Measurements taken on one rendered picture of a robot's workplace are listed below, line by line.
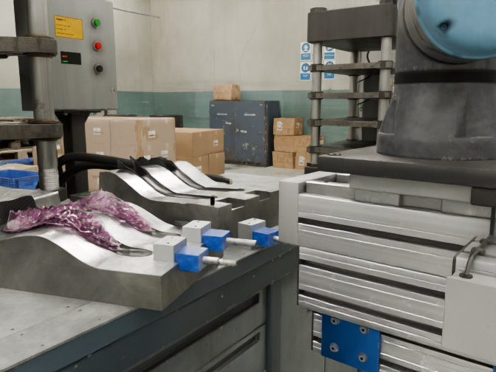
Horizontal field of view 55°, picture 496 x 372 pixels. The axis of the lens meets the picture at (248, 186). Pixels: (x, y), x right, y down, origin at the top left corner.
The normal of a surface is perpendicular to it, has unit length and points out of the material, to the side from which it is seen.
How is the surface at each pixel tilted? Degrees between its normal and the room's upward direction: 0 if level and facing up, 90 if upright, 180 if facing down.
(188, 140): 90
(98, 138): 84
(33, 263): 90
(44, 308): 0
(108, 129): 97
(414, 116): 73
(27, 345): 0
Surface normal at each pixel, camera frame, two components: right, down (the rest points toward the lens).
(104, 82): 0.82, 0.10
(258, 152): -0.54, 0.15
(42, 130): 0.32, 0.17
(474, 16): -0.21, 0.29
